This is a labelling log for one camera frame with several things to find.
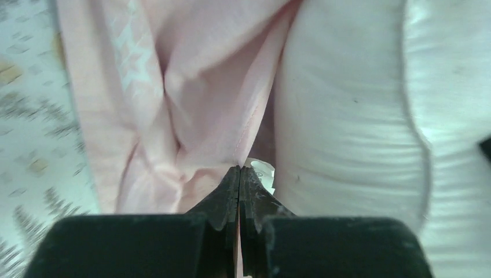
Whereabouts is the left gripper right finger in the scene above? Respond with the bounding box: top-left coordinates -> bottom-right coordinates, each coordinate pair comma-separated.
238,167 -> 432,278

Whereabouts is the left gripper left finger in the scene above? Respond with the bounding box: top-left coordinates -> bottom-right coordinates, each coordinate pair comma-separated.
24,166 -> 240,277

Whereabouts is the pink purple pillowcase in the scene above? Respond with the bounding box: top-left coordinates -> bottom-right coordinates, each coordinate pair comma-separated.
56,1 -> 299,214

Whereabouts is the white pillow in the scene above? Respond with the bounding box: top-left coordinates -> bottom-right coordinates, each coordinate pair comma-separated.
258,1 -> 490,277

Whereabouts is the floral table cloth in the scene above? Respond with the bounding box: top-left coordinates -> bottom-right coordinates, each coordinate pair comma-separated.
1,1 -> 99,277

